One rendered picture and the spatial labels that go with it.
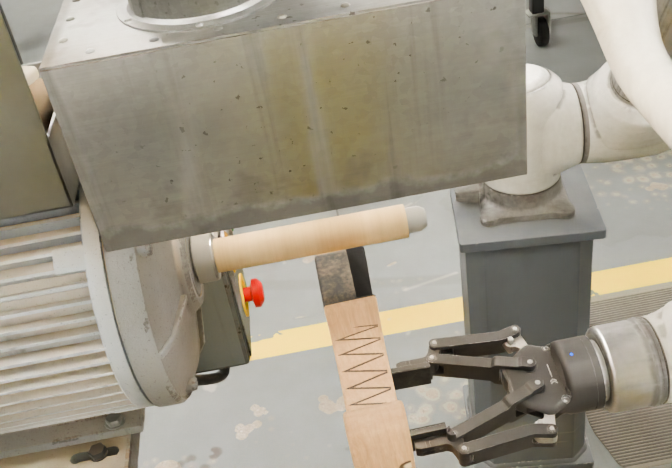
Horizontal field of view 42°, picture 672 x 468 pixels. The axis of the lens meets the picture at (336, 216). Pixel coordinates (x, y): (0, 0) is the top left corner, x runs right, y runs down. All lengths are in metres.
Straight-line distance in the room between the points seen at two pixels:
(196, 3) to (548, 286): 1.32
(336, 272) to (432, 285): 1.93
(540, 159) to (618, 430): 0.85
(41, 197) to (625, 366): 0.56
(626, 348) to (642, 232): 1.96
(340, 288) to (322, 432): 1.59
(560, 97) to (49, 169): 1.13
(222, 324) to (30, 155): 0.51
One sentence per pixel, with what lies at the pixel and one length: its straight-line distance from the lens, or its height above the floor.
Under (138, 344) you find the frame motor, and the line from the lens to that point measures 0.73.
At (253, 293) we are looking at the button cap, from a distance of 1.18.
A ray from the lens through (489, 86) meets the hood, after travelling 0.59.
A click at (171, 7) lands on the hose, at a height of 1.54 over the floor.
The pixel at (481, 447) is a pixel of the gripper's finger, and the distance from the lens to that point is 0.87.
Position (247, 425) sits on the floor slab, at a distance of 2.37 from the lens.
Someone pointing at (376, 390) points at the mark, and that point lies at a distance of 0.76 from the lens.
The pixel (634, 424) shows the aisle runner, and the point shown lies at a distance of 2.29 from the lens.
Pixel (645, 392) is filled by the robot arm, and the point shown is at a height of 1.06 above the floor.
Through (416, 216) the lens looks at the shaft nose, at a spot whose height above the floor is 1.26.
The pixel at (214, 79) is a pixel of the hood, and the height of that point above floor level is 1.50.
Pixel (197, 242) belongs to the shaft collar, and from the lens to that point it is 0.81.
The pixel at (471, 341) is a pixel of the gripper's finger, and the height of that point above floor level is 1.08.
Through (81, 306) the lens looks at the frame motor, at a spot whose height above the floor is 1.30.
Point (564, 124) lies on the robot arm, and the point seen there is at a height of 0.90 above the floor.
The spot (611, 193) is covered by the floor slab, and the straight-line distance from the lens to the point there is 3.02.
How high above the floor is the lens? 1.74
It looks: 35 degrees down
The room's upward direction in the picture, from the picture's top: 10 degrees counter-clockwise
